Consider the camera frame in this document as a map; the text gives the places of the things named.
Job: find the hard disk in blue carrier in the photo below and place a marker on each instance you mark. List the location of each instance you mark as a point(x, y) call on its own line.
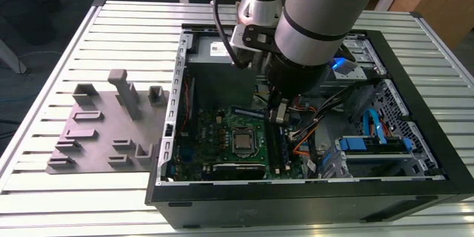
point(352, 143)

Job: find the silver CPU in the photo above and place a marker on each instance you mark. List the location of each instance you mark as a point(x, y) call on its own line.
point(244, 140)

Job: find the black PC case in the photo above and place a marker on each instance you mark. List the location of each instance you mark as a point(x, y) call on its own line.
point(259, 206)

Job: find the white camera with black bracket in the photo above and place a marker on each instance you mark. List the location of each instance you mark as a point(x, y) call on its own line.
point(255, 38)

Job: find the blue VGA port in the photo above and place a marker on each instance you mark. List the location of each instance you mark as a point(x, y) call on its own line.
point(172, 171)

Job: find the black graphics card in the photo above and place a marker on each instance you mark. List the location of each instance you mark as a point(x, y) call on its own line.
point(240, 171)

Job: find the black RAM slot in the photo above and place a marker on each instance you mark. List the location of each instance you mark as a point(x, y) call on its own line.
point(271, 148)

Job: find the metal drive cage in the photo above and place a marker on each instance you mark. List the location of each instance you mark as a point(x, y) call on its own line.
point(366, 54)

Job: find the grey metal disk bay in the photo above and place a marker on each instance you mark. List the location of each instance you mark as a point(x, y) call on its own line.
point(370, 162)

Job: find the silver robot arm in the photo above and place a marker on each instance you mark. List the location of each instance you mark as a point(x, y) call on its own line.
point(318, 12)

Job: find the grey parts rack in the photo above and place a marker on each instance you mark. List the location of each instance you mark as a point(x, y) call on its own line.
point(103, 126)

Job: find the white furniture leg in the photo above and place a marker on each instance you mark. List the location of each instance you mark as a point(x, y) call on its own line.
point(15, 59)

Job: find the green motherboard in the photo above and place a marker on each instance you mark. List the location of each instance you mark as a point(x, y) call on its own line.
point(211, 137)

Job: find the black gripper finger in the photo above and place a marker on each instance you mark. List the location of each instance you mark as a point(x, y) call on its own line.
point(280, 112)

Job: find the white camera box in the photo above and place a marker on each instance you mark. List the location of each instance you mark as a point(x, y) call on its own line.
point(347, 67)

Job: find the grey power supply unit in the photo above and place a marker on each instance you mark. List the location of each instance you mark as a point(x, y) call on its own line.
point(215, 81)

